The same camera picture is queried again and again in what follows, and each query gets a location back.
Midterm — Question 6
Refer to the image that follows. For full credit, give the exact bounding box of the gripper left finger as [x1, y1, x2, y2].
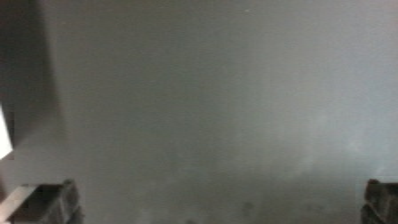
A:
[0, 179, 84, 224]

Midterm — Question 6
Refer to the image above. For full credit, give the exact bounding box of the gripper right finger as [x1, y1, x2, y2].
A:
[361, 179, 398, 224]

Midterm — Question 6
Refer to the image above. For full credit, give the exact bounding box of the white cabinet body box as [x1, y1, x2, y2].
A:
[0, 0, 398, 224]

